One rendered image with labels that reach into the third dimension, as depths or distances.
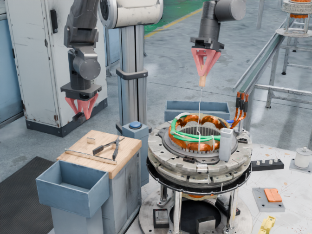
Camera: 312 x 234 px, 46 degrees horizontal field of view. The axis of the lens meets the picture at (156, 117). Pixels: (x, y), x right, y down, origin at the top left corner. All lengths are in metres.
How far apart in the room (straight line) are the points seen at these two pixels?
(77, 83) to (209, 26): 0.39
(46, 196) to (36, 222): 1.50
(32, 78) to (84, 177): 2.38
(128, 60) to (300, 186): 0.84
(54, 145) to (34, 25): 1.04
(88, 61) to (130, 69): 0.53
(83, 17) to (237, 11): 0.40
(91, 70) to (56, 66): 2.29
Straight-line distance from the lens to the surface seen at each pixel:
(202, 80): 1.05
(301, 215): 1.43
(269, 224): 1.32
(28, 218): 2.62
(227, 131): 1.04
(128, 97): 1.50
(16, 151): 3.41
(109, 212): 1.16
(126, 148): 1.16
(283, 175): 1.62
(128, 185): 1.21
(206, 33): 1.04
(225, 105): 1.51
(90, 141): 1.20
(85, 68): 0.95
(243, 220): 1.32
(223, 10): 1.01
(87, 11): 0.96
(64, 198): 1.05
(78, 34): 1.00
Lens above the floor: 1.66
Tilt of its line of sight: 26 degrees down
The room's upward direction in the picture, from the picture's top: straight up
